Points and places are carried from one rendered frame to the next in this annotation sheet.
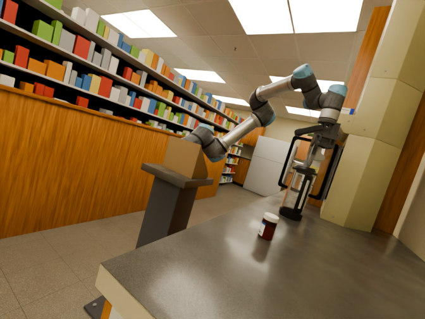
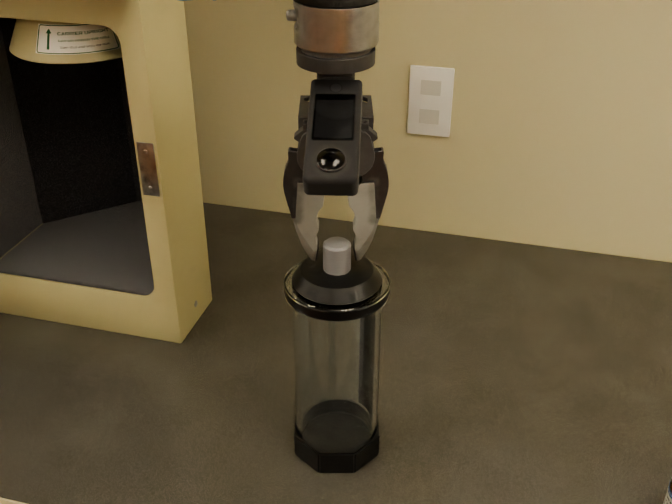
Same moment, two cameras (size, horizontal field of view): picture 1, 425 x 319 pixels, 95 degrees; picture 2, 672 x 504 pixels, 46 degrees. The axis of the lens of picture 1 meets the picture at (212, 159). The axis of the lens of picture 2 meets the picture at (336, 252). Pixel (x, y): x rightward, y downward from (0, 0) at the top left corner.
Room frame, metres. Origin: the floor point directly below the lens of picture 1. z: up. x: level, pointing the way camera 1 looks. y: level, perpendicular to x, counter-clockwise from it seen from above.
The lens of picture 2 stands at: (1.05, 0.25, 1.61)
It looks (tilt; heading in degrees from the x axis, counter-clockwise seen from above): 31 degrees down; 256
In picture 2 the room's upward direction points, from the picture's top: straight up
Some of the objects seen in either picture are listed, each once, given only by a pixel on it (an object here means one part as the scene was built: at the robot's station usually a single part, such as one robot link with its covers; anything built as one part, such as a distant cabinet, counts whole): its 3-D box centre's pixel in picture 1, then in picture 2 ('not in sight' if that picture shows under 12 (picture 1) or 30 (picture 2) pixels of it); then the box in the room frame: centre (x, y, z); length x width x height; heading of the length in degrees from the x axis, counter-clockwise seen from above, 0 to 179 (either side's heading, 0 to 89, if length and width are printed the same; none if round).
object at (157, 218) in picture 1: (159, 244); not in sight; (1.18, 0.17, 0.45); 0.48 x 0.48 x 0.90; 63
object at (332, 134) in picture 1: (324, 134); (335, 109); (0.88, -0.44, 1.34); 0.09 x 0.08 x 0.12; 76
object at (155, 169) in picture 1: (179, 174); not in sight; (1.18, 0.17, 0.92); 0.32 x 0.32 x 0.04; 63
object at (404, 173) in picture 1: (382, 115); not in sight; (1.30, -0.97, 1.64); 0.49 x 0.03 x 1.40; 61
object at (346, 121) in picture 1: (338, 128); not in sight; (1.21, -0.68, 1.46); 0.32 x 0.12 x 0.10; 151
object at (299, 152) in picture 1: (306, 166); not in sight; (1.41, -0.66, 1.19); 0.30 x 0.01 x 0.40; 55
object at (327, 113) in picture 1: (328, 116); (332, 25); (0.88, -0.44, 1.42); 0.08 x 0.08 x 0.05
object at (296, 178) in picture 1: (297, 192); (336, 362); (0.88, -0.41, 1.06); 0.11 x 0.11 x 0.21
